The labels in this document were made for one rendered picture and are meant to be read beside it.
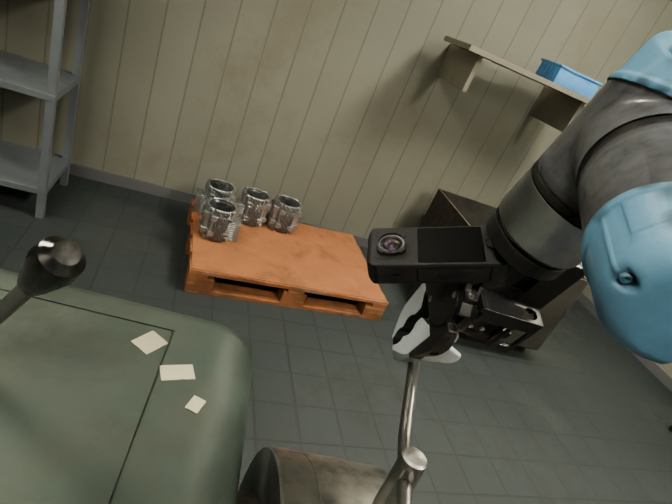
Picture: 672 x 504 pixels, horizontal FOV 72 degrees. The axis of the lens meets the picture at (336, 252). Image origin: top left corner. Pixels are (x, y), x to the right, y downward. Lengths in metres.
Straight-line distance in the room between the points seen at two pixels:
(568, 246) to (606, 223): 0.11
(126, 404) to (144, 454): 0.05
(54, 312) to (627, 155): 0.47
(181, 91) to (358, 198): 1.48
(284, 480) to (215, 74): 3.00
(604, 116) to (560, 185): 0.05
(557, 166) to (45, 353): 0.43
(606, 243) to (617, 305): 0.03
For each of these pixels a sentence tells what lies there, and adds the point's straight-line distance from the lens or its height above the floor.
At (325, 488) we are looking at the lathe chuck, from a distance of 0.46.
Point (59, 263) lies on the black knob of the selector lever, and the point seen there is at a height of 1.40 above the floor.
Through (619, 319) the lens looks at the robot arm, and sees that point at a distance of 0.24.
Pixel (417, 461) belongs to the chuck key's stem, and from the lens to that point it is 0.40.
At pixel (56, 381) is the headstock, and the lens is 0.45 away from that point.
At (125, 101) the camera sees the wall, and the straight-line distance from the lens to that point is 3.40.
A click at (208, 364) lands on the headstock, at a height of 1.25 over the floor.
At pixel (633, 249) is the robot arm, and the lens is 0.22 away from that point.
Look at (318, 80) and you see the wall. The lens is 3.34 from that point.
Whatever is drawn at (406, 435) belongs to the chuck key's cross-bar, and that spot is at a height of 1.30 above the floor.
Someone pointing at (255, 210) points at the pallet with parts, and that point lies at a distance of 3.11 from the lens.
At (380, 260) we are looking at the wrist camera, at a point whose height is 1.43.
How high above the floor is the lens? 1.59
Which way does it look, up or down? 26 degrees down
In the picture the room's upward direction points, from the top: 24 degrees clockwise
